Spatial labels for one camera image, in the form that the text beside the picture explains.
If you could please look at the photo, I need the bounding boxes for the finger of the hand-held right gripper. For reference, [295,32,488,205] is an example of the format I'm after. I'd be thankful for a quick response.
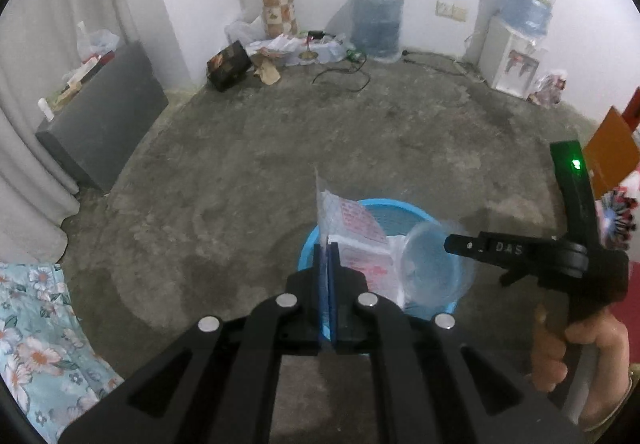
[499,268,540,288]
[444,233,540,271]

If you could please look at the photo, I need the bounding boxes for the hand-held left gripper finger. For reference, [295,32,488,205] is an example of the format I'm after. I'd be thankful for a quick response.
[330,242,587,444]
[57,244,331,444]

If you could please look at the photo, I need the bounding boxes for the blue plastic basket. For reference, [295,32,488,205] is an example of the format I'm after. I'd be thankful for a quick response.
[298,198,463,341]

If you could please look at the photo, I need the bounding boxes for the clear plastic cup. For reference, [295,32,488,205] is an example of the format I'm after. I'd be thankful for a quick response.
[400,219,476,311]

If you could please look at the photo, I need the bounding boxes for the clear printed plastic bag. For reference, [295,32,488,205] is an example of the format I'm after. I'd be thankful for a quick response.
[315,166,406,310]

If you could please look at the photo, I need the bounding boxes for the person's right forearm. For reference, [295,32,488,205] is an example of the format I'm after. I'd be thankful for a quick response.
[590,364,640,433]

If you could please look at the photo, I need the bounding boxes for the person's right hand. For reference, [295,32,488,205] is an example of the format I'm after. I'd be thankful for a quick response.
[530,304,633,430]

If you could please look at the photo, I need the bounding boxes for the colourful patterned cloth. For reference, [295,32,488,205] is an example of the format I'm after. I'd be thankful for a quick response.
[599,173,640,251]

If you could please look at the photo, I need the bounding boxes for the orange cardboard sheet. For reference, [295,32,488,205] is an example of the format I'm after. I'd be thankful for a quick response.
[582,106,640,196]

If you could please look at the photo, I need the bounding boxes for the bag of red packets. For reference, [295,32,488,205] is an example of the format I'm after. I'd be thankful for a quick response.
[527,70,569,108]

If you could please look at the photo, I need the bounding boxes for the white water dispenser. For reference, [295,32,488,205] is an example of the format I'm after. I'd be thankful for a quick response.
[478,16,547,99]

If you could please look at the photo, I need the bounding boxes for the brown paper scrap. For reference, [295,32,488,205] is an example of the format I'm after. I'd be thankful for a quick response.
[250,55,282,86]

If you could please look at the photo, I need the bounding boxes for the dark printed box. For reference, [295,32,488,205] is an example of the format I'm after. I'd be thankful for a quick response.
[206,41,253,93]

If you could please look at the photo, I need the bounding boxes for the pile of papers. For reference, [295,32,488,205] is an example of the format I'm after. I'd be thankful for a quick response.
[247,33,352,66]

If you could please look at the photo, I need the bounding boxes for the blue water jug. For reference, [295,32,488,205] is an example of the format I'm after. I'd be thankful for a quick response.
[349,0,405,61]

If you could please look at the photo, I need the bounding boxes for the white plastic bag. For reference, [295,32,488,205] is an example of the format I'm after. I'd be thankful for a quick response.
[224,15,264,46]

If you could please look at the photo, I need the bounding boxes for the grey cabinet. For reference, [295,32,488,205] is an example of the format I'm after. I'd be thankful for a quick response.
[35,41,170,194]

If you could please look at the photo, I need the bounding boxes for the blue floral tablecloth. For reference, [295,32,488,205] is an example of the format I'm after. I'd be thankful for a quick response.
[0,263,125,444]

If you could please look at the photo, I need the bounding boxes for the clutter of small boxes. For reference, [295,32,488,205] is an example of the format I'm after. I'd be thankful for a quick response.
[56,51,117,106]

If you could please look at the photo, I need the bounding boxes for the grey curtain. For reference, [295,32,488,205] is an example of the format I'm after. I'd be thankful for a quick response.
[0,0,193,265]

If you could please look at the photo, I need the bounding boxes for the black power cable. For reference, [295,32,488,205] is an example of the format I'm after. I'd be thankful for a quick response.
[401,49,487,82]

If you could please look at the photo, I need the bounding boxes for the wall socket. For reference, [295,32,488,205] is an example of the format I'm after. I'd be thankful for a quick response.
[436,0,469,21]

